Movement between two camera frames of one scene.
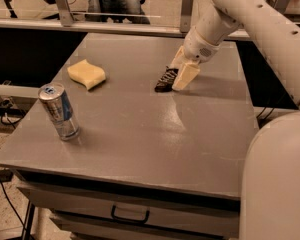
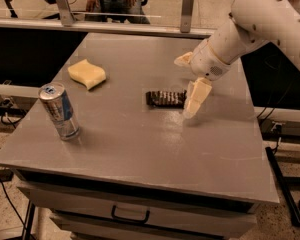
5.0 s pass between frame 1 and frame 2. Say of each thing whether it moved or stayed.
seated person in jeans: stayed
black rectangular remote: moved
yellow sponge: stayed
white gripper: moved
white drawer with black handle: stayed
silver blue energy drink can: stayed
